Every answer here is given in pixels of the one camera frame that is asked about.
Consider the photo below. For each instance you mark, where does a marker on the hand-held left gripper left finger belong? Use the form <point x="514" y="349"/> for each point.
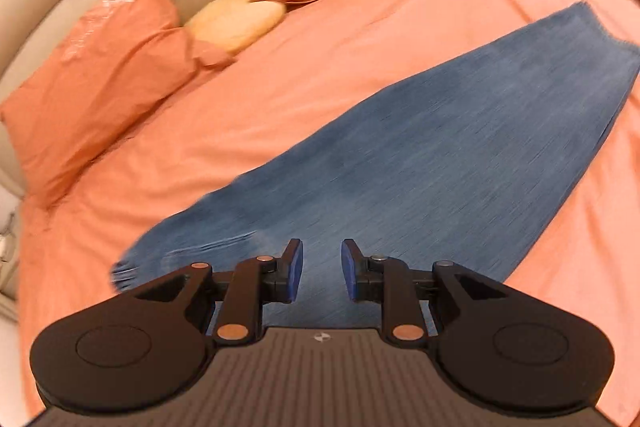
<point x="296" y="268"/>

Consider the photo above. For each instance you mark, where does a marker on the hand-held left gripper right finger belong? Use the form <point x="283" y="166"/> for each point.
<point x="347" y="269"/>

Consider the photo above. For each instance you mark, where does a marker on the blue denim pants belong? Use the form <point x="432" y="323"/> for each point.
<point x="425" y="147"/>

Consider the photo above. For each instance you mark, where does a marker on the orange duvet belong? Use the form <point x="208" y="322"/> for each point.
<point x="350" y="47"/>

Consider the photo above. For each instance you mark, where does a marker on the yellow plush cushion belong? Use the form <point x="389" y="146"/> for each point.
<point x="235" y="22"/>

